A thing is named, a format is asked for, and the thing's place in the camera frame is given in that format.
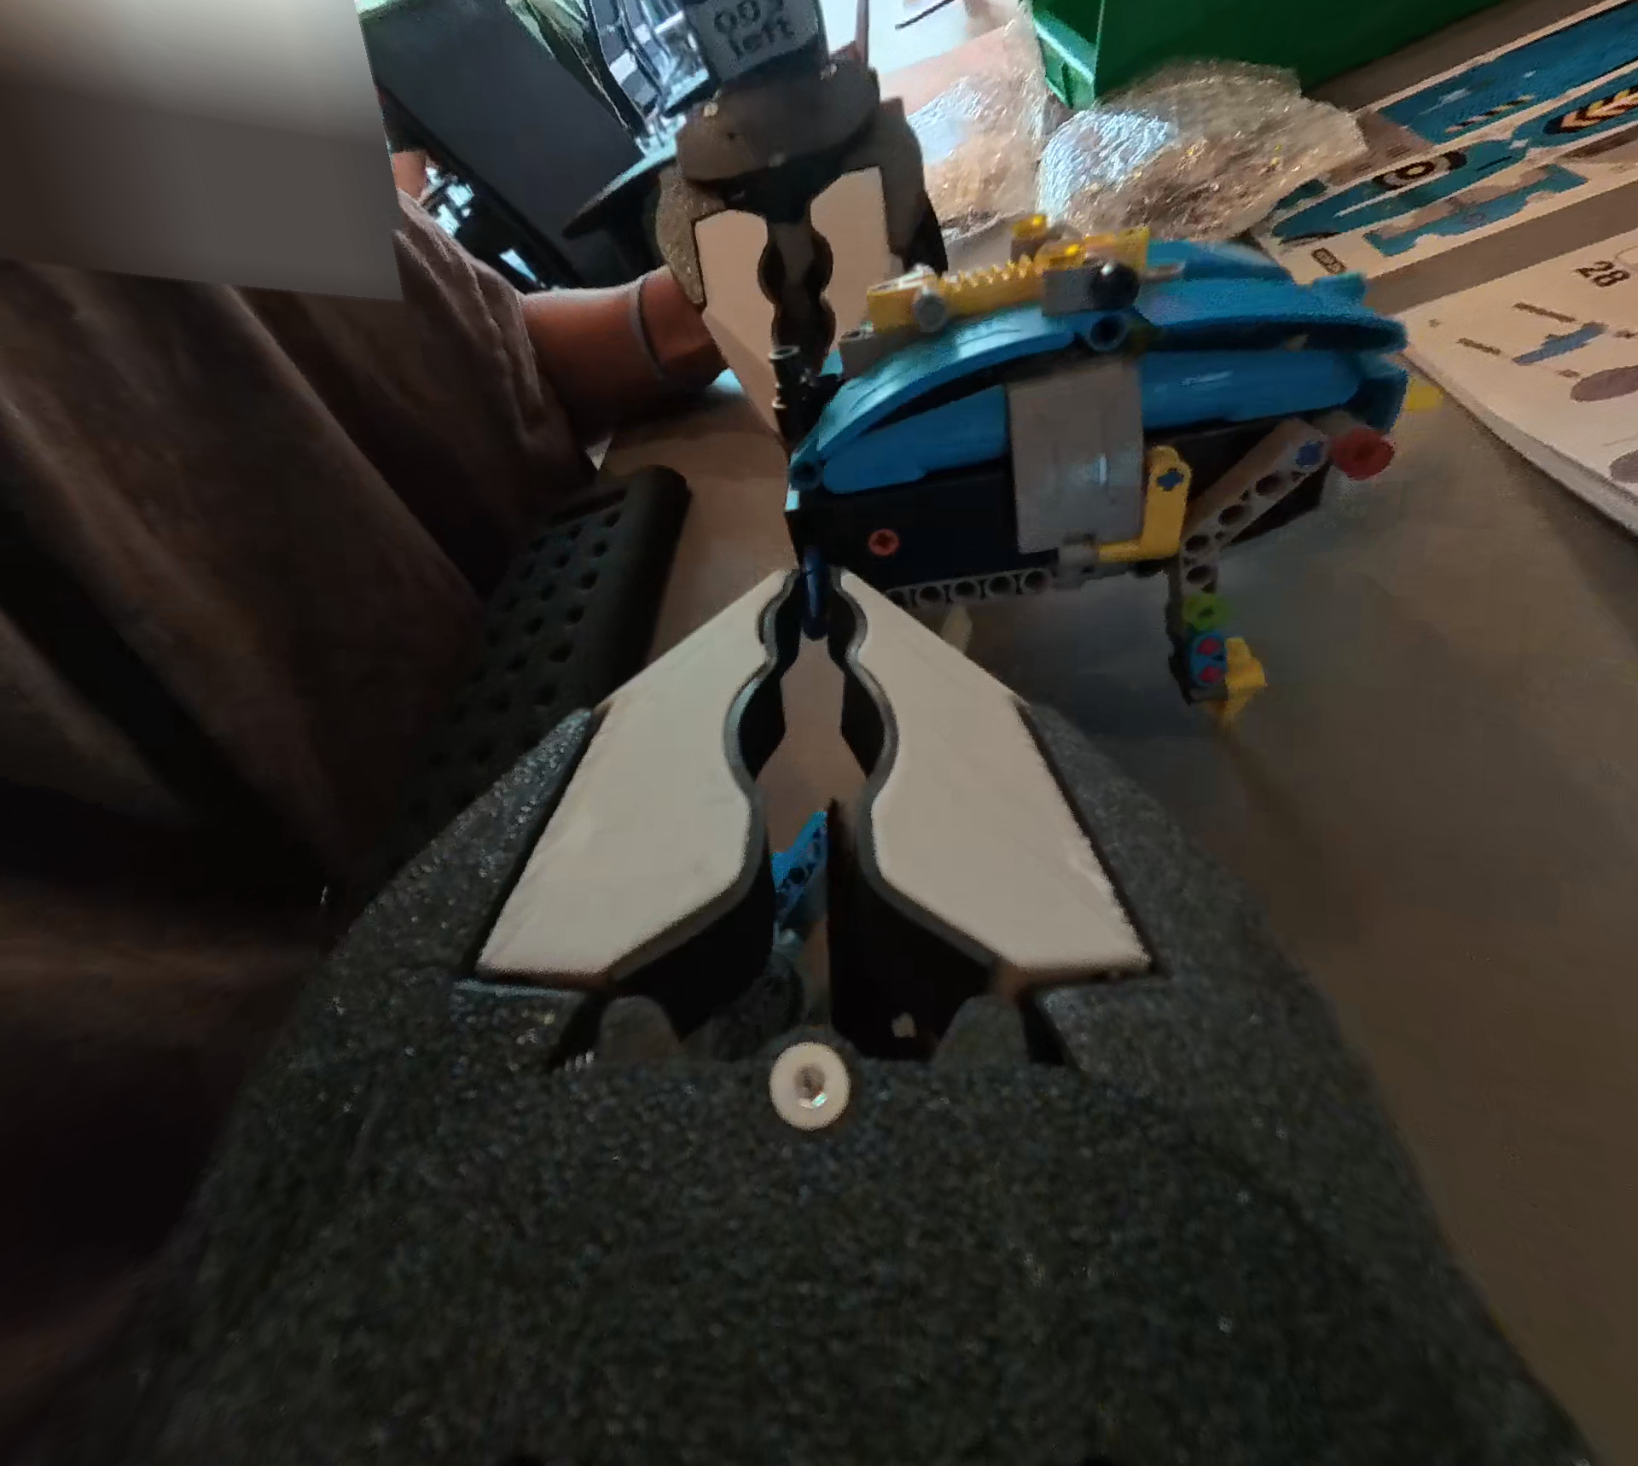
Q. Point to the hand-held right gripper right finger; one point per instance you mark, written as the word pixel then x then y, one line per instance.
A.
pixel 991 838

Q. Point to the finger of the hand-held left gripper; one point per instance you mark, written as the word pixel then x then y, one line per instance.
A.
pixel 735 300
pixel 870 237

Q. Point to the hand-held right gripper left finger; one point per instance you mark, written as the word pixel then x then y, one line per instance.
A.
pixel 639 838

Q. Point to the blue beam with grey wheel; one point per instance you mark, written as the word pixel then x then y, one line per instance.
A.
pixel 800 870

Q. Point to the blue brick-built toy model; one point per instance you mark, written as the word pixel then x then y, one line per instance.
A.
pixel 921 428

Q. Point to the person's left forearm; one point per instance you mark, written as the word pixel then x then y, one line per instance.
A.
pixel 575 351

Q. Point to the person's left hand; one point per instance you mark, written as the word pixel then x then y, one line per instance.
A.
pixel 691 339

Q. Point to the grey wristband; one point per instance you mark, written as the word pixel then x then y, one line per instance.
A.
pixel 639 326

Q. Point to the small bubble wrap bag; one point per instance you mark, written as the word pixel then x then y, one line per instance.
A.
pixel 984 121

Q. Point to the olive green jacket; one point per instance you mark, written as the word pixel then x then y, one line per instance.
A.
pixel 549 7

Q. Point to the black perforated armrest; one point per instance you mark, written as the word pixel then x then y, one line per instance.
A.
pixel 563 595

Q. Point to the black office chair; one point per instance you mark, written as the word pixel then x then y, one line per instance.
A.
pixel 511 135

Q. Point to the large bubble wrap bag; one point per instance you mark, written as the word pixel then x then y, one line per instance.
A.
pixel 1189 146

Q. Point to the person's brown shirt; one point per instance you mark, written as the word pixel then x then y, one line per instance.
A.
pixel 191 595

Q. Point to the blue sticker sheet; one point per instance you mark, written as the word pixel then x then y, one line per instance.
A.
pixel 1470 172

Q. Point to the open instruction booklet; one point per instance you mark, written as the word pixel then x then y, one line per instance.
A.
pixel 1547 391

